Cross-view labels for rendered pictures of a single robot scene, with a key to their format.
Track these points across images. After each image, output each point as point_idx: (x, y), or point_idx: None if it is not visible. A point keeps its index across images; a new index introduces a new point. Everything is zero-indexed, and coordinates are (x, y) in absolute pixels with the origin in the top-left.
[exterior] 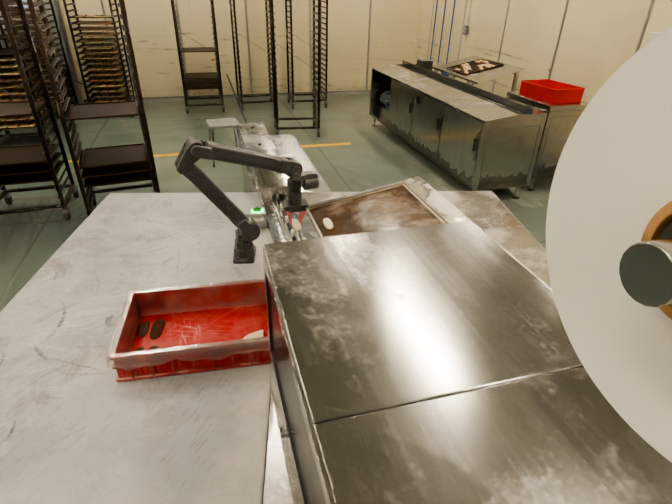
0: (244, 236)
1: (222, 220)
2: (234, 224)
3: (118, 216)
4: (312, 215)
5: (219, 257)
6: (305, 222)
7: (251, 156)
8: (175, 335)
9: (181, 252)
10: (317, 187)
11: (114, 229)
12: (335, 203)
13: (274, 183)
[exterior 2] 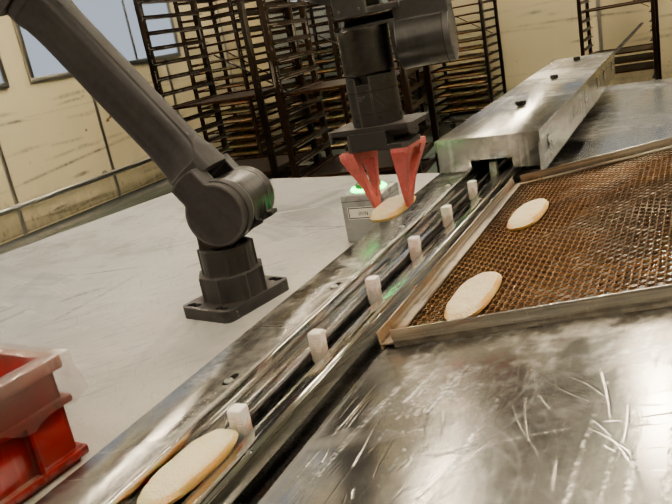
0: (196, 226)
1: (312, 223)
2: (171, 185)
3: (153, 213)
4: (513, 198)
5: (181, 299)
6: None
7: None
8: None
9: (133, 280)
10: (448, 52)
11: (111, 232)
12: (621, 162)
13: (486, 131)
